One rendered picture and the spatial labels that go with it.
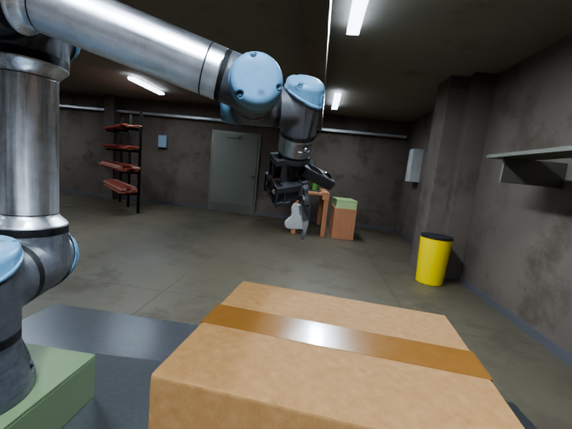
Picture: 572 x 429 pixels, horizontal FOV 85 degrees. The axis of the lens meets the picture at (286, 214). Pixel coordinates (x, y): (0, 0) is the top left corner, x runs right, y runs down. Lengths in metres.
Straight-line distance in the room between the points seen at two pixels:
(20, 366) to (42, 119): 0.39
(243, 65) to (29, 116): 0.38
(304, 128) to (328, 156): 7.78
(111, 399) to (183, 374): 0.47
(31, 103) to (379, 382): 0.64
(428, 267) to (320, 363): 4.22
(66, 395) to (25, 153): 0.41
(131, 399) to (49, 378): 0.15
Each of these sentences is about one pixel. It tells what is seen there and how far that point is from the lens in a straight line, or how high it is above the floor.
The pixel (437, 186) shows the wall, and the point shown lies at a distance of 5.00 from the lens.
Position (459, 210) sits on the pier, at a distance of 4.94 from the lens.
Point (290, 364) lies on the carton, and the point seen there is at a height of 1.12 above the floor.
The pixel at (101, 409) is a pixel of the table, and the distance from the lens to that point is 0.75.
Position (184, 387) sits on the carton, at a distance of 0.30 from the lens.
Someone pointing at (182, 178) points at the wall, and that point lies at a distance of 9.19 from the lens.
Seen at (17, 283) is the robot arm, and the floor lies 1.09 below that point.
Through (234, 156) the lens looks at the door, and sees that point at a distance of 8.65.
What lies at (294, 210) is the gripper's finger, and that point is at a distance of 0.72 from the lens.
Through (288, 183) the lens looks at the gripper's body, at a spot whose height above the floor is 1.27.
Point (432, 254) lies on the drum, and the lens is 4.47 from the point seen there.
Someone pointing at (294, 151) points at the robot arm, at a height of 1.34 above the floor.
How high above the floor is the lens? 1.30
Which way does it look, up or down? 8 degrees down
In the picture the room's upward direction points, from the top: 6 degrees clockwise
